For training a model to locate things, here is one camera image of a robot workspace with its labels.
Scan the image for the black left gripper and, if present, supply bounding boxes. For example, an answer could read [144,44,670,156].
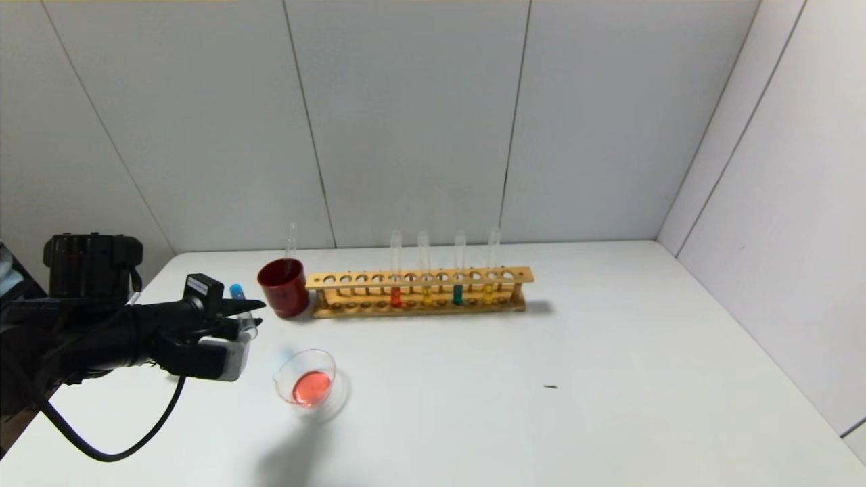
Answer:
[133,273,267,365]

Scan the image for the glass test tube blue liquid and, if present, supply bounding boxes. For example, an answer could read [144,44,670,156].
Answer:
[229,283,260,339]
[452,229,468,306]

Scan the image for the wooden test tube rack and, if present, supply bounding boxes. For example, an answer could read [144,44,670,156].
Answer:
[306,266,534,319]

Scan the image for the glass test tube yellow liquid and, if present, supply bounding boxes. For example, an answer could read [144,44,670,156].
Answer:
[482,227,502,305]
[417,230,434,308]

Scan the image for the red cylindrical cup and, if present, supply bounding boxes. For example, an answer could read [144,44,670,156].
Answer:
[256,258,311,319]

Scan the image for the clear glass dish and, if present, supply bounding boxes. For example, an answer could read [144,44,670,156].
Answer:
[273,348,350,423]

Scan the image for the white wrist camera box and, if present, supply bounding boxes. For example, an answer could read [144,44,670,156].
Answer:
[196,336,252,382]

